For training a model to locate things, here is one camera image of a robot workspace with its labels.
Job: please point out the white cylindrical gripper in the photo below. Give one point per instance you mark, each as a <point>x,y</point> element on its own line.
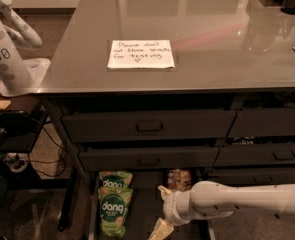
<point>171,206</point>

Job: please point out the green dang chip bag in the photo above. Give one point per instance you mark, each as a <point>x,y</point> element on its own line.
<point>115,179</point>
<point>114,206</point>

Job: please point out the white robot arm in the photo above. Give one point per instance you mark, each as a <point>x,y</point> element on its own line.
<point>206,200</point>

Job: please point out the brown snack bag in drawer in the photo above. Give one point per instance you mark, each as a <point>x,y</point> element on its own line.
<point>179,179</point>

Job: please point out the middle left grey drawer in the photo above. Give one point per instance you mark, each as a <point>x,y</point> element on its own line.
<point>147,158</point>

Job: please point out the grey drawer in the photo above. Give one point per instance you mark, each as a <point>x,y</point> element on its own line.
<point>264,123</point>
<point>253,155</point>
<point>147,158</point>
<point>252,177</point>
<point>148,125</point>

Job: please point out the bottom right grey drawer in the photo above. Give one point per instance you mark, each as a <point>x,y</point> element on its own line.
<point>252,177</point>

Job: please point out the top left grey drawer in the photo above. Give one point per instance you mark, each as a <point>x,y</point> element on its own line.
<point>148,125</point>

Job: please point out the top right grey drawer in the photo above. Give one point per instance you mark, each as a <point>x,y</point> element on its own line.
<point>264,123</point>

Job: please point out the middle right grey drawer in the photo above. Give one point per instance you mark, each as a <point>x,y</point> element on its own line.
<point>253,155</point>

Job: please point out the white power strip on floor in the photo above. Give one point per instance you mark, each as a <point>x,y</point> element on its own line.
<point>16,162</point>

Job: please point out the white handwritten paper note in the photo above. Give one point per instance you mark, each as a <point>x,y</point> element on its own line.
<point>141,54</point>

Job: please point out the black side shelf left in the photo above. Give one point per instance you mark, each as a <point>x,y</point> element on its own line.
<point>21,120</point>

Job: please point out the white dotted robot left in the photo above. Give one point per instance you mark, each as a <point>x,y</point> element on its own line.
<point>18,76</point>

